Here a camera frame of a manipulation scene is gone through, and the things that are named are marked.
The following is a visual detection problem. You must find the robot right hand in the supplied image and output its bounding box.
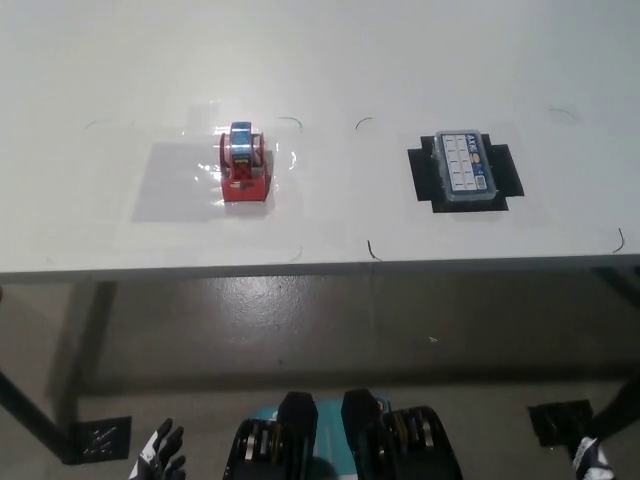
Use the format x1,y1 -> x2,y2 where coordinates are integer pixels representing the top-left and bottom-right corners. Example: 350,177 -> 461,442
571,436 -> 612,480

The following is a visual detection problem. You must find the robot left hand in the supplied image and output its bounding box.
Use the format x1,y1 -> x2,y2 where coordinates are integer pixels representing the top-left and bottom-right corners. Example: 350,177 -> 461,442
127,418 -> 188,480

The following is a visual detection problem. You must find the clear plastic screw box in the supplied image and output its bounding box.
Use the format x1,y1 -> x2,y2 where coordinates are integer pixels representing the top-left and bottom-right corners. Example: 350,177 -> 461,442
433,129 -> 502,204

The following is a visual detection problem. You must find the black tape patch on floor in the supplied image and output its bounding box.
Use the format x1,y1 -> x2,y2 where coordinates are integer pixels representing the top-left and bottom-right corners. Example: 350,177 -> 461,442
527,398 -> 595,449
63,415 -> 133,466

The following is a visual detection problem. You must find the red tape dispenser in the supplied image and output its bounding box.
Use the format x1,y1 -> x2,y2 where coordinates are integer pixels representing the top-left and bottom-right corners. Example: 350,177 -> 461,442
218,120 -> 271,204

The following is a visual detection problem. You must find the black tape patch on table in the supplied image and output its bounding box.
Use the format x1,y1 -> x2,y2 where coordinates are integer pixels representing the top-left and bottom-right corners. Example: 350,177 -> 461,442
405,132 -> 525,215

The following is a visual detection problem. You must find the black table leg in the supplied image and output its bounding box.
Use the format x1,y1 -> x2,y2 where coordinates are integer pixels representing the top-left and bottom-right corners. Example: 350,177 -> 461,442
582,266 -> 640,444
0,368 -> 76,465

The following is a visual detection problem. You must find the clear film sheet on table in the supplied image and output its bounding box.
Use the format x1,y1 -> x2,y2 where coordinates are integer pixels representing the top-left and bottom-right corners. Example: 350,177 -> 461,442
130,99 -> 297,224

